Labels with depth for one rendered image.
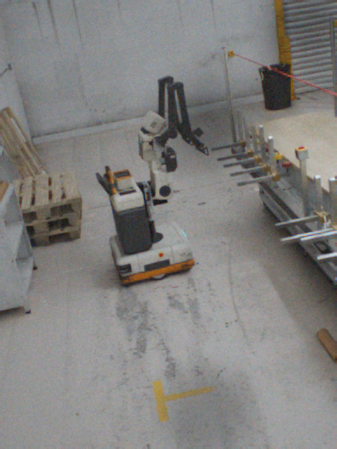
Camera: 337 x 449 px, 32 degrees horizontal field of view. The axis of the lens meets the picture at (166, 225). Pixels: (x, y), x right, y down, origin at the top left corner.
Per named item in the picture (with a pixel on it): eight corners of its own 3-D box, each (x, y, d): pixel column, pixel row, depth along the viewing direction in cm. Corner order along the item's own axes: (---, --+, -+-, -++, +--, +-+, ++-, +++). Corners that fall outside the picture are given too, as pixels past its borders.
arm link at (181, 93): (174, 82, 473) (176, 84, 463) (181, 81, 474) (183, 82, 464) (182, 134, 489) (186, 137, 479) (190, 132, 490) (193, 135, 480)
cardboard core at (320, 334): (333, 354, 370) (316, 329, 397) (334, 365, 373) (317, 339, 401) (346, 352, 370) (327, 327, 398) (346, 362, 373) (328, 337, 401)
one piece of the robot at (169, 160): (162, 174, 500) (158, 149, 492) (156, 166, 525) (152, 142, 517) (181, 170, 502) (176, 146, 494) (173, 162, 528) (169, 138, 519)
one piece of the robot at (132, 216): (126, 268, 509) (107, 177, 477) (118, 245, 559) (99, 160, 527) (164, 260, 513) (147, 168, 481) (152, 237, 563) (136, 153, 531)
